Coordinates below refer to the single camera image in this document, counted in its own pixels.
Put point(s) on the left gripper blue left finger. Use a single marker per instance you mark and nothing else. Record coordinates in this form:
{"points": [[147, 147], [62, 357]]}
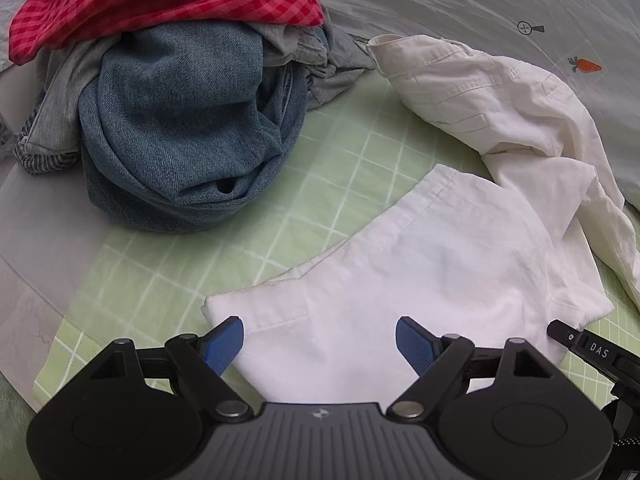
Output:
{"points": [[200, 363]]}

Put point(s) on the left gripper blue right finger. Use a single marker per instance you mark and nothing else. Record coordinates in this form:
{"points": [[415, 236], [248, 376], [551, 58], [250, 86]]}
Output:
{"points": [[440, 364]]}

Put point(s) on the white trousers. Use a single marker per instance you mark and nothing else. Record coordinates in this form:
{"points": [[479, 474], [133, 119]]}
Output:
{"points": [[486, 258]]}

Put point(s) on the white paper sheet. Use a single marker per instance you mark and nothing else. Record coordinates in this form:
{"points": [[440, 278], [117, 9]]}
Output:
{"points": [[53, 269]]}

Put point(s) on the green cloth at edge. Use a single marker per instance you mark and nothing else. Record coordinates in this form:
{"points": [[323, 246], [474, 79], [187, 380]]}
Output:
{"points": [[15, 415]]}

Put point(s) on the green grid cutting mat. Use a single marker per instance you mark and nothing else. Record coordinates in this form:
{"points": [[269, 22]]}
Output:
{"points": [[354, 158]]}

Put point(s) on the blue denim jeans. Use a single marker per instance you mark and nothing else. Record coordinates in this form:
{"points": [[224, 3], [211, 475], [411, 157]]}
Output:
{"points": [[185, 124]]}

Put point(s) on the blue white checkered garment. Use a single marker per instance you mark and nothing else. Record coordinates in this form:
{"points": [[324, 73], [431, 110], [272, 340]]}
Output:
{"points": [[14, 144]]}

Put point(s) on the grey garment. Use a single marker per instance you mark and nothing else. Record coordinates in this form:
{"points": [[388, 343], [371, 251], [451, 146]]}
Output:
{"points": [[333, 59]]}

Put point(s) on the grey carrot print sheet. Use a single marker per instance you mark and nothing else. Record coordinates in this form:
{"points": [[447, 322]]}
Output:
{"points": [[593, 43]]}

